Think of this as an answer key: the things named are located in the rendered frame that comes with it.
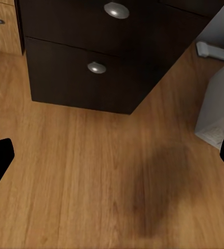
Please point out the desktop computer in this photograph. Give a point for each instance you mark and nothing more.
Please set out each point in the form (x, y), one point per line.
(210, 123)

